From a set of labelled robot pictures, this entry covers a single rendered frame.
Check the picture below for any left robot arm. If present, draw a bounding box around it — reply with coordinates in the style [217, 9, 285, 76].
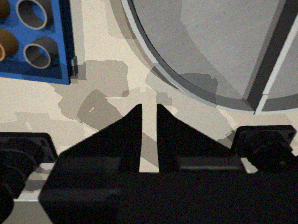
[0, 132, 58, 224]

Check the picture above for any dark grey hollow cylinder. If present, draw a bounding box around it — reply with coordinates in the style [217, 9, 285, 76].
[16, 0, 54, 30]
[23, 37, 59, 69]

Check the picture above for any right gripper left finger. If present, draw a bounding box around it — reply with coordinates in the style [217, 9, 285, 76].
[49, 104, 142, 174]

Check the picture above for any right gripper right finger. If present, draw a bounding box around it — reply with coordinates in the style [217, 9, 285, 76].
[156, 104, 248, 173]

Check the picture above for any blue crate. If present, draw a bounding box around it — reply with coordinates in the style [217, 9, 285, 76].
[0, 0, 75, 85]

